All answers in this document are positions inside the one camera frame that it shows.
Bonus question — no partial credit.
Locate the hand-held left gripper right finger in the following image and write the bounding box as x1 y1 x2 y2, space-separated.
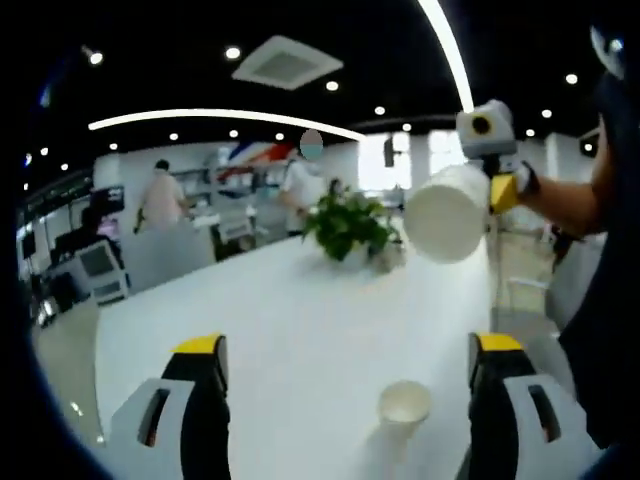
467 331 591 480

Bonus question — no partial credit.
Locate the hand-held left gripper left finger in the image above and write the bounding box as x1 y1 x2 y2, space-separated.
108 332 232 480

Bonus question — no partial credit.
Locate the white printed paper cup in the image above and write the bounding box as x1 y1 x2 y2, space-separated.
402 164 492 265
377 379 433 471

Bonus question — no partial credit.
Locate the curved ceiling light strip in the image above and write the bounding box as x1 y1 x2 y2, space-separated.
417 0 475 114
88 108 369 144

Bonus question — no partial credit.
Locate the grey mesh chair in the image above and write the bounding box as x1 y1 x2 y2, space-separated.
119 222 216 294
547 234 609 331

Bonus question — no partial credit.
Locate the small clear glass vase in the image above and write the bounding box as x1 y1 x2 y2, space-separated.
372 242 406 274

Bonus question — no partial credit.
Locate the person's dark clothing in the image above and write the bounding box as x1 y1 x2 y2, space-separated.
557 69 640 451

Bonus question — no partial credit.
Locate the green potted plant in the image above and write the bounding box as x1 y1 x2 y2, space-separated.
302 187 401 271

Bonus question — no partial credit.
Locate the white kiosk monitor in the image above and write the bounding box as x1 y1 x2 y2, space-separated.
74 239 130 306

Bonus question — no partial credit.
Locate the white table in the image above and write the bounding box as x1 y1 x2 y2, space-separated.
93 209 494 480

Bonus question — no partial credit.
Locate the ceiling air vent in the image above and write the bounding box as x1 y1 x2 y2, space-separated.
232 34 345 91

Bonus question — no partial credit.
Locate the white storage shelf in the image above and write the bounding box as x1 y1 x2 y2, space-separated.
184 167 291 246

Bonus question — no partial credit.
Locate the dark monitor screen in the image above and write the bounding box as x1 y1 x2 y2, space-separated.
89 185 125 211

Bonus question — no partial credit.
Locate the red blue wall banner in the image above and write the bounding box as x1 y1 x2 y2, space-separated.
214 142 296 176

